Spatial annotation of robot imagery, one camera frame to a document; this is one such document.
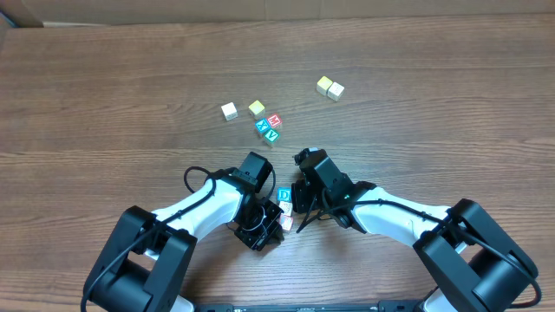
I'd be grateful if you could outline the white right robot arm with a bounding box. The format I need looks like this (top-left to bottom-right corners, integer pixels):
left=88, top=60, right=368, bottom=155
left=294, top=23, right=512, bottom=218
left=291, top=178, right=542, bottom=312

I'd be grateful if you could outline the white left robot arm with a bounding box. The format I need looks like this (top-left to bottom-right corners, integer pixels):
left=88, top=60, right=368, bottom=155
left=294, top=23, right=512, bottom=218
left=80, top=167, right=283, bottom=311

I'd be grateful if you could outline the red Y wooden block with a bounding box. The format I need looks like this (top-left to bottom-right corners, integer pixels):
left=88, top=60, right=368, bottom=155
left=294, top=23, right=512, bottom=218
left=279, top=214, right=294, bottom=232

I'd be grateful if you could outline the blue X wooden block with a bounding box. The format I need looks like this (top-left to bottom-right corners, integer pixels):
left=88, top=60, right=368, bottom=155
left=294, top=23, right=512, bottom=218
left=255, top=118, right=271, bottom=137

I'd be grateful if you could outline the blue D wooden block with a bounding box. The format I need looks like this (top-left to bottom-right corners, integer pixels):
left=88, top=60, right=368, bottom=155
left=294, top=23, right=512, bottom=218
left=277, top=187, right=291, bottom=203

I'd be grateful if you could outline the white picture wooden block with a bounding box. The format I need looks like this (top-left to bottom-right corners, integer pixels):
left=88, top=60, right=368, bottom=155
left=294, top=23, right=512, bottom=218
left=221, top=102, right=238, bottom=121

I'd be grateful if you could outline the green V wooden block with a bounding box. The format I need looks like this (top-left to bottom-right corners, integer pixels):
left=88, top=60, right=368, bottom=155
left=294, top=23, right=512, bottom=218
left=263, top=129, right=281, bottom=146

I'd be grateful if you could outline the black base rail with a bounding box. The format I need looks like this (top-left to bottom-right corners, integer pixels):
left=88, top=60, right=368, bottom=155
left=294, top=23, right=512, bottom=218
left=194, top=300, right=423, bottom=312

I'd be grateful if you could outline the yellow ring wooden block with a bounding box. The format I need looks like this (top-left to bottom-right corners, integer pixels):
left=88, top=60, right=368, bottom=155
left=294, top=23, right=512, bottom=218
left=327, top=81, right=345, bottom=101

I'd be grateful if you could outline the yellow top wooden block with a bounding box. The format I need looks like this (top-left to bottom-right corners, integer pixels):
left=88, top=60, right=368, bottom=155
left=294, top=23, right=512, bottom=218
left=316, top=75, right=333, bottom=96

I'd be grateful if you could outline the red M wooden block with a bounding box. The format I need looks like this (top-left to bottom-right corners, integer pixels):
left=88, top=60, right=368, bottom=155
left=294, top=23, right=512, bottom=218
left=266, top=114, right=283, bottom=130

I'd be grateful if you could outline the plain cream wooden block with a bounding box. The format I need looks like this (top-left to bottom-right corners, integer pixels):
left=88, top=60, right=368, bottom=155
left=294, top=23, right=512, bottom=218
left=278, top=201, right=292, bottom=217

